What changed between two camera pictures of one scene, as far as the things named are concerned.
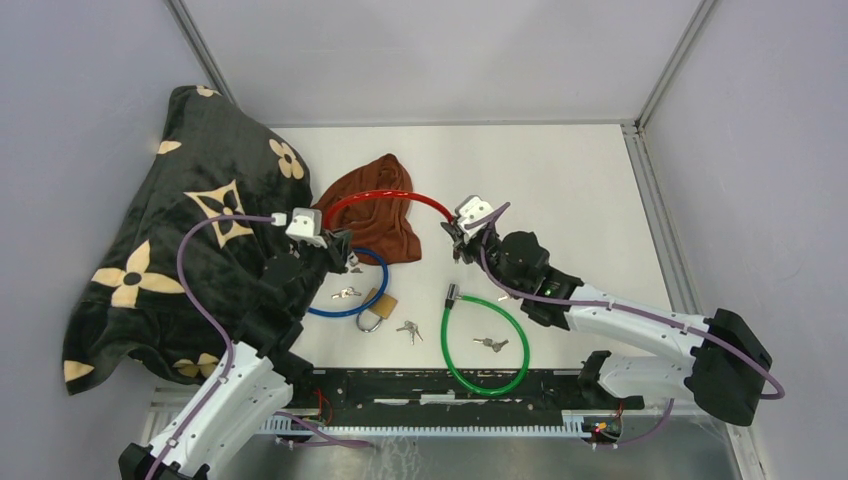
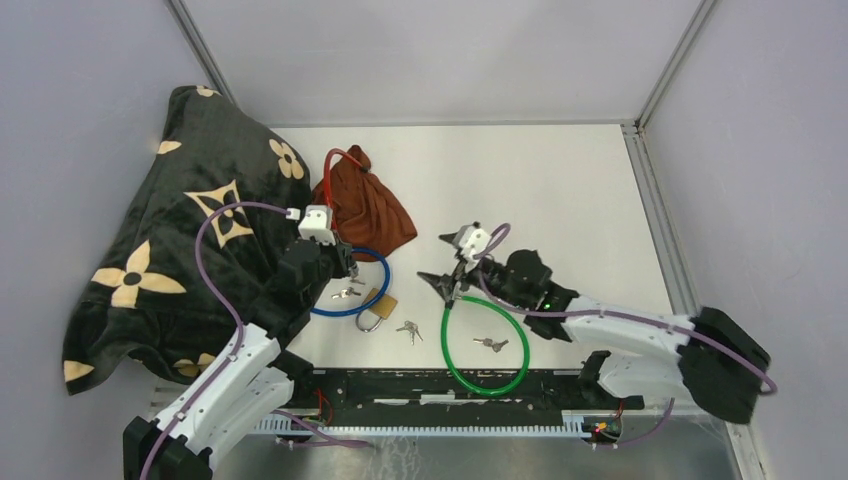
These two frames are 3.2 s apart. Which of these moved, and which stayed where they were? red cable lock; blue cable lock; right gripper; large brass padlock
Moved: red cable lock; right gripper
Stayed: blue cable lock; large brass padlock
